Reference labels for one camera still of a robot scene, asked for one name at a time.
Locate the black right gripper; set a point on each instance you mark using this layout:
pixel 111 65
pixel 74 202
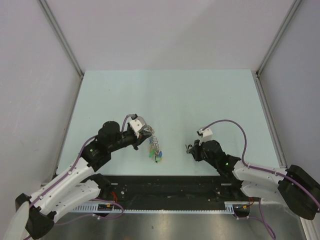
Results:
pixel 195 150

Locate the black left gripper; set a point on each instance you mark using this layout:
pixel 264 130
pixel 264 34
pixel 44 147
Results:
pixel 143 136

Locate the black key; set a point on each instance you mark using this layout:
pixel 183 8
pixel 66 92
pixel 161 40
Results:
pixel 188 148

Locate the metal keyring with coloured tags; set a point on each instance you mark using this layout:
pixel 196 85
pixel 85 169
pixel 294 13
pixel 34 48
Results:
pixel 155 152

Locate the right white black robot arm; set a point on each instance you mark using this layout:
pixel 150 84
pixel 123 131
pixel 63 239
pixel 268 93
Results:
pixel 292 187

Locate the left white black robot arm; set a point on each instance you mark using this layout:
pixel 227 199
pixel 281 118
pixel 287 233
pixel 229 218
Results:
pixel 80 181

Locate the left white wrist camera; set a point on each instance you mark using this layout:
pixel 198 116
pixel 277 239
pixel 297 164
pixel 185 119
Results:
pixel 137 124

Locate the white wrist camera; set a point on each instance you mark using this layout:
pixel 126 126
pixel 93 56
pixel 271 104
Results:
pixel 137 124
pixel 205 135

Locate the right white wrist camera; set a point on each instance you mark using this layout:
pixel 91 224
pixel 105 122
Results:
pixel 205 135

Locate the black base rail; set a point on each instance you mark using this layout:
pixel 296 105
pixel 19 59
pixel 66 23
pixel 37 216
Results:
pixel 151 192

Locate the white slotted cable duct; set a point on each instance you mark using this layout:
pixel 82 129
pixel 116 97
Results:
pixel 107 208

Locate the aluminium frame post left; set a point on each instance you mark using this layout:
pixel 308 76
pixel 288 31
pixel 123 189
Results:
pixel 49 15

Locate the aluminium frame post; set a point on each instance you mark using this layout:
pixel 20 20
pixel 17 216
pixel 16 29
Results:
pixel 296 4
pixel 49 15

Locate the aluminium frame post right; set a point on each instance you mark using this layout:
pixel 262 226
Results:
pixel 296 4

